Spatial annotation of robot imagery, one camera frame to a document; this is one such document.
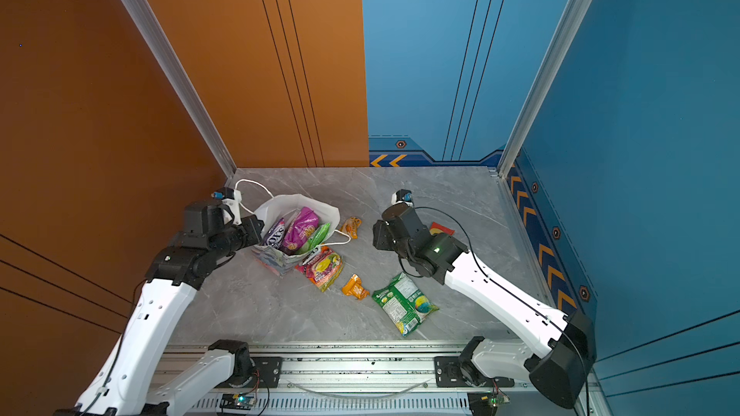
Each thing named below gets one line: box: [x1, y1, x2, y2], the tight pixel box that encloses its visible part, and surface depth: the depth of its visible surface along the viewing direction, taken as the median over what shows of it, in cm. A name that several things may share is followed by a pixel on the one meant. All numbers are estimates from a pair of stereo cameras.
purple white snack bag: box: [263, 217, 287, 249], surface depth 85 cm
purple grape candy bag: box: [281, 206, 320, 256], surface depth 89 cm
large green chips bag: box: [297, 222, 331, 256], surface depth 84 cm
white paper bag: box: [235, 179, 352, 276], surface depth 77 cm
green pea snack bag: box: [371, 272, 440, 338], surface depth 84 cm
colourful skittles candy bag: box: [294, 245, 344, 292], surface depth 91 cm
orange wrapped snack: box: [341, 273, 370, 301], surface depth 88 cm
